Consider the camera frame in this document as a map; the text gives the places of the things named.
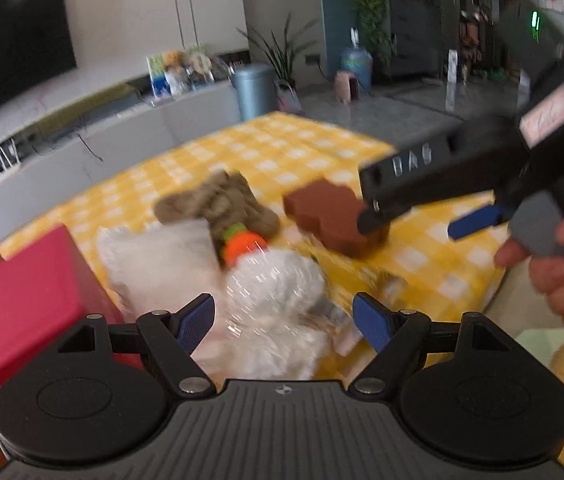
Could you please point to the orange carrot toy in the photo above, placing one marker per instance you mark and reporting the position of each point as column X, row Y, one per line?
column 242, row 249

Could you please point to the grey metal trash can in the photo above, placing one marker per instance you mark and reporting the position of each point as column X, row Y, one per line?
column 253, row 92

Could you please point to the long-leaf potted plant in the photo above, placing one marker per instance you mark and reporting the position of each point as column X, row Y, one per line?
column 282, row 55

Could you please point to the yellow checkered tablecloth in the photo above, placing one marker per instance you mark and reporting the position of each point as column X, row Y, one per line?
column 287, row 160

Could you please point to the black wall television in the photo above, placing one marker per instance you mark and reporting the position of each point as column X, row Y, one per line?
column 11, row 45

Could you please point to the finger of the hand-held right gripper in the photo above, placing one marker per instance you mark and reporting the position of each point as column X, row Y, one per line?
column 477, row 222
column 377, row 217

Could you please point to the brown plush knotted toy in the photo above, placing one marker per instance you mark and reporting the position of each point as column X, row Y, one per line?
column 211, row 200

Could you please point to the red box lid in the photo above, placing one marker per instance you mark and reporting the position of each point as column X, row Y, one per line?
column 26, row 310

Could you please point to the white plastic bag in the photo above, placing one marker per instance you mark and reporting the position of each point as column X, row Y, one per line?
column 156, row 260

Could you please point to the dark grey cabinet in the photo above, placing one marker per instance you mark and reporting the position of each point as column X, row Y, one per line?
column 414, row 35

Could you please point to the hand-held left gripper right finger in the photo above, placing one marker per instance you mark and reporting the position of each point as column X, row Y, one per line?
column 372, row 321

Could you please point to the white marble television cabinet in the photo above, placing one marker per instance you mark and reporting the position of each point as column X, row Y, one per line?
column 111, row 130

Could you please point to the teddy bear bouquet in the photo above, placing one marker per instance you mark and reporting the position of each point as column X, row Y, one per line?
column 174, row 65

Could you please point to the brown bear-shaped sponge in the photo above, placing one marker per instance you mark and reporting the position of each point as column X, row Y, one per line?
column 322, row 210

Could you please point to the woven checkered bag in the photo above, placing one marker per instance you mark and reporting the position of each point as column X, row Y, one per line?
column 289, row 97

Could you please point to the pink space heater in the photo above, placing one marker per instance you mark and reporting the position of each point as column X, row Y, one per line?
column 347, row 87

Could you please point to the blue water jug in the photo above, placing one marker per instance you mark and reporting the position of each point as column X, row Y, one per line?
column 357, row 62

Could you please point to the plastic-wrapped white soft toy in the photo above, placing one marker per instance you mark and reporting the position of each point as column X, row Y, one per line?
column 277, row 300

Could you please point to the white slim standing object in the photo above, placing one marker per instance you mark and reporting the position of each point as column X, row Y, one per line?
column 452, row 80

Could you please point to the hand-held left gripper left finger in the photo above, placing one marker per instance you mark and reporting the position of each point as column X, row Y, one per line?
column 195, row 320

